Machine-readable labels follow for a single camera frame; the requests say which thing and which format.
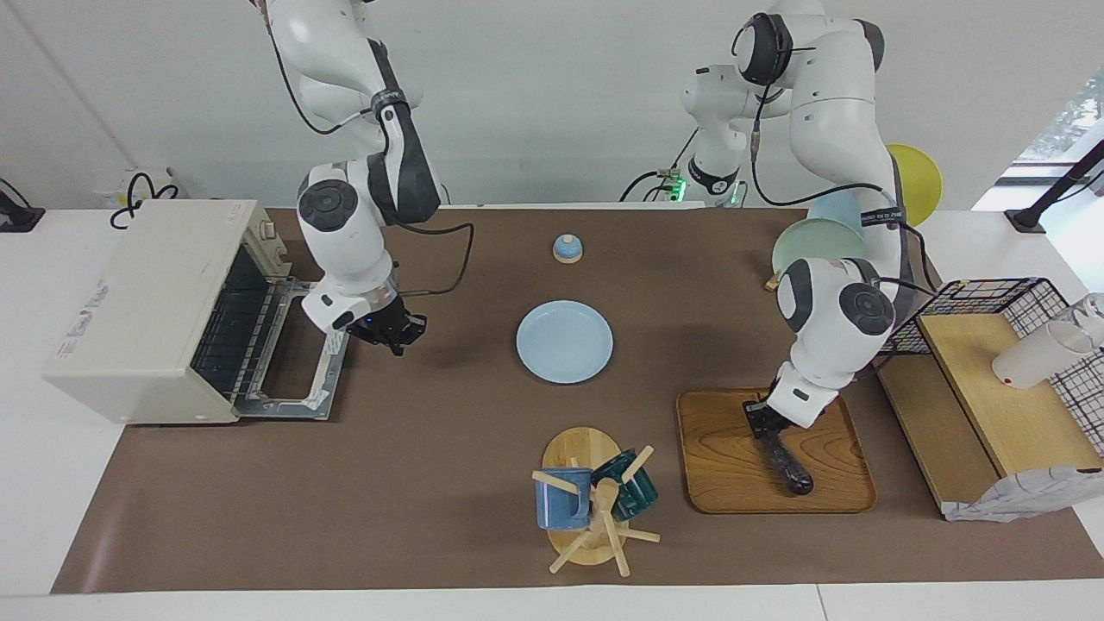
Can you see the wooden plate rack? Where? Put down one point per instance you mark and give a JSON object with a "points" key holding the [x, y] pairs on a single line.
{"points": [[772, 280]]}

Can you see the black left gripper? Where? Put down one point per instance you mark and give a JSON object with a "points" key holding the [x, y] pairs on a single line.
{"points": [[766, 418]]}

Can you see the wooden serving tray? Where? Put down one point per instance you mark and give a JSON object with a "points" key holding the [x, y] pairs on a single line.
{"points": [[724, 466]]}

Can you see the yellow plate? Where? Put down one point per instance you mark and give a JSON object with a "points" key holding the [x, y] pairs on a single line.
{"points": [[918, 181]]}

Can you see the green lit control box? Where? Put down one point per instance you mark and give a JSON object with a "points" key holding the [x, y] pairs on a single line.
{"points": [[674, 181]]}

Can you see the white power box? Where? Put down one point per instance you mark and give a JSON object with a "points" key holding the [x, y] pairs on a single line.
{"points": [[116, 185]]}

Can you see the clear glass cup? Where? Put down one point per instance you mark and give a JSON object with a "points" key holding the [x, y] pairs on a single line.
{"points": [[1094, 315]]}

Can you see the black clamp mount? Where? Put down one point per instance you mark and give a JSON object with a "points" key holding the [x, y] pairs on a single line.
{"points": [[17, 217]]}

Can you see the dark green mug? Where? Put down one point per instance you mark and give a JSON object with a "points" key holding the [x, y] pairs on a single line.
{"points": [[634, 496]]}

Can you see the small blue lidded jar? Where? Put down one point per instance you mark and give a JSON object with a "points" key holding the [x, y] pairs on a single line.
{"points": [[567, 250]]}

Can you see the light blue racked plate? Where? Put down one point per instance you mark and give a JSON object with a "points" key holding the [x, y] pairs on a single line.
{"points": [[841, 211]]}

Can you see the beige toaster oven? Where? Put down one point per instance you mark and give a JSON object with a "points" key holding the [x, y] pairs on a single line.
{"points": [[147, 310]]}

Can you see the pale green plate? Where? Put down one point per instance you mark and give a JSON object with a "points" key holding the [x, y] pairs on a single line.
{"points": [[815, 246]]}

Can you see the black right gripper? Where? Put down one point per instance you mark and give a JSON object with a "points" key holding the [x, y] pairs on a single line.
{"points": [[379, 323]]}

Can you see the white marbled cloth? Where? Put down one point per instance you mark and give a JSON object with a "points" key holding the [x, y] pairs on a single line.
{"points": [[1018, 498]]}

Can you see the blue mug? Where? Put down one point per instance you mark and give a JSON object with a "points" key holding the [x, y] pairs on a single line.
{"points": [[561, 509]]}

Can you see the black camera stand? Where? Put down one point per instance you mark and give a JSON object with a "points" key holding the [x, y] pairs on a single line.
{"points": [[1048, 194]]}

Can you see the white cup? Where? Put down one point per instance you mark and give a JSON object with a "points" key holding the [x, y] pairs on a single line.
{"points": [[1035, 358]]}

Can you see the wooden mug tree stand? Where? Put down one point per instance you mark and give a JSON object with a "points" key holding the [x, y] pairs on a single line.
{"points": [[582, 448]]}

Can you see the brown table mat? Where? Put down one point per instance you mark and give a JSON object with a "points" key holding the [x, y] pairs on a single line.
{"points": [[448, 483]]}

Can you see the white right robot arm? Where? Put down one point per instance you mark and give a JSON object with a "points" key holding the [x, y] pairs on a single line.
{"points": [[345, 241]]}

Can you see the glass oven door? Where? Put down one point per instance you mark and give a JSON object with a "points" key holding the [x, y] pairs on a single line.
{"points": [[332, 362]]}

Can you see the wooden two-tier shelf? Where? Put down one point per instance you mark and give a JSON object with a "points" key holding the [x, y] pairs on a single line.
{"points": [[1000, 405]]}

